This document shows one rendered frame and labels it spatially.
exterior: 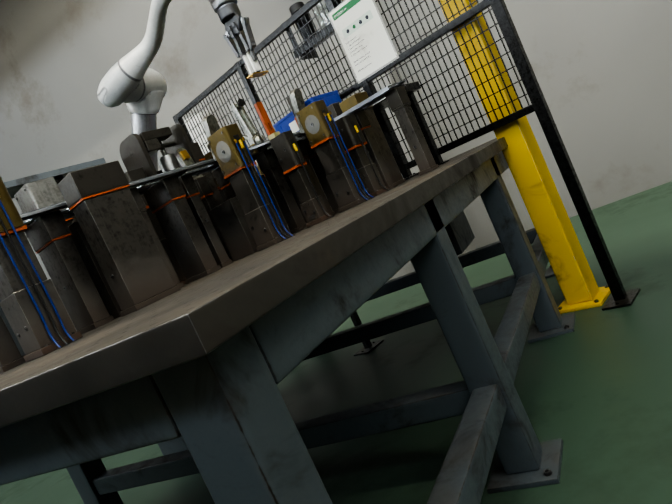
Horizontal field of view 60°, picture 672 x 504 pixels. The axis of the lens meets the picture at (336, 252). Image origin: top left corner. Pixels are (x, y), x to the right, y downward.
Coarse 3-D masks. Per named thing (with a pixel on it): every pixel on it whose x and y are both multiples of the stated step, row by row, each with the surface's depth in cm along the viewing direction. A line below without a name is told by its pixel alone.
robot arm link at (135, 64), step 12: (156, 0) 188; (168, 0) 189; (156, 12) 192; (156, 24) 197; (144, 36) 207; (156, 36) 203; (144, 48) 208; (156, 48) 209; (120, 60) 213; (132, 60) 211; (144, 60) 211; (132, 72) 212; (144, 72) 216
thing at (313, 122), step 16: (304, 112) 182; (320, 112) 179; (304, 128) 184; (320, 128) 180; (336, 128) 182; (320, 144) 183; (336, 144) 182; (320, 160) 185; (336, 160) 181; (336, 176) 183; (352, 176) 182; (336, 192) 185; (352, 192) 181
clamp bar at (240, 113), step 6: (240, 102) 208; (234, 108) 210; (240, 108) 212; (240, 114) 210; (246, 114) 212; (240, 120) 210; (246, 120) 212; (246, 126) 209; (252, 126) 212; (246, 132) 210; (252, 132) 211
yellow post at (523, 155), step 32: (448, 0) 209; (480, 32) 207; (512, 96) 212; (512, 128) 211; (512, 160) 215; (544, 160) 217; (544, 192) 212; (544, 224) 216; (576, 256) 214; (576, 288) 217; (608, 288) 220
